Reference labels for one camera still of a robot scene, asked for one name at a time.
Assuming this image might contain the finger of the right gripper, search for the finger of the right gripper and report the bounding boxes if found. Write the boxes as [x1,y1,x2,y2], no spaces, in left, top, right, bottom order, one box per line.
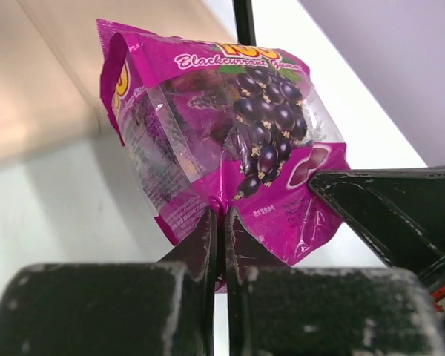
[309,165,445,278]

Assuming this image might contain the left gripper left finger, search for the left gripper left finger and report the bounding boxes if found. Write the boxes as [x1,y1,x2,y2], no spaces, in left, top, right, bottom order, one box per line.
[0,209,217,355]

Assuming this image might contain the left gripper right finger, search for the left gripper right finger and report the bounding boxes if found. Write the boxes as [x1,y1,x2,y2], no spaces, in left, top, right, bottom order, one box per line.
[225,208,445,355]

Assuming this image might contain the purple grape candy bag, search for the purple grape candy bag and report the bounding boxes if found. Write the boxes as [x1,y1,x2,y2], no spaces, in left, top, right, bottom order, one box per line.
[96,18,352,294]

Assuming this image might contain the beige three-tier shelf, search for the beige three-tier shelf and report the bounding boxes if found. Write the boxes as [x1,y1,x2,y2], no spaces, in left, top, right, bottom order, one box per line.
[0,1,423,182]

